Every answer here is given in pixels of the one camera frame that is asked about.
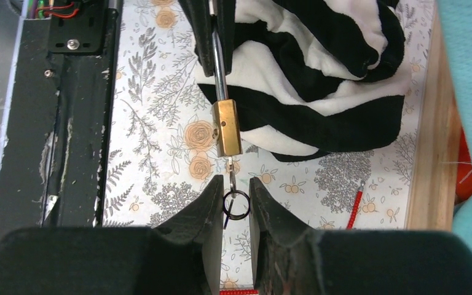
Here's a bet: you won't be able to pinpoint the wooden clothes rack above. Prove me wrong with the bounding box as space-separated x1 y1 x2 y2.
406 12 462 231

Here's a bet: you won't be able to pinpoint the small silver keys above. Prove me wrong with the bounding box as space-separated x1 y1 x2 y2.
222 157 251 230

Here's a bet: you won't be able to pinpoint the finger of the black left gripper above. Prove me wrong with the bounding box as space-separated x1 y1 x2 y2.
213 0 236 74
178 0 214 77

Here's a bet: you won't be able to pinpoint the brass padlock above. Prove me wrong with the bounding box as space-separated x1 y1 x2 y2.
212 28 242 157

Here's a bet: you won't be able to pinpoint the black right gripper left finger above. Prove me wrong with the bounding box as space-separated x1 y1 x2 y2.
0 175 224 294

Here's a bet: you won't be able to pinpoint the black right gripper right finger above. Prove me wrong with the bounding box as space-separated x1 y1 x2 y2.
249 178 472 294

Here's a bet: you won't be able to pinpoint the black white striped plush cloth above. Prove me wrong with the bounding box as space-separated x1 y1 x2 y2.
195 0 412 163

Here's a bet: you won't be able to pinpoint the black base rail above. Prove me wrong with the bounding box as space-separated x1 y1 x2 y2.
0 1 122 239

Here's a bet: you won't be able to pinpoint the orange shirt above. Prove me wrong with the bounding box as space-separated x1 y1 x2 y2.
455 129 472 203

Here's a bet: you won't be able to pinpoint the red cable lock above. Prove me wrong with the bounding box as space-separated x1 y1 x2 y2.
219 180 366 295

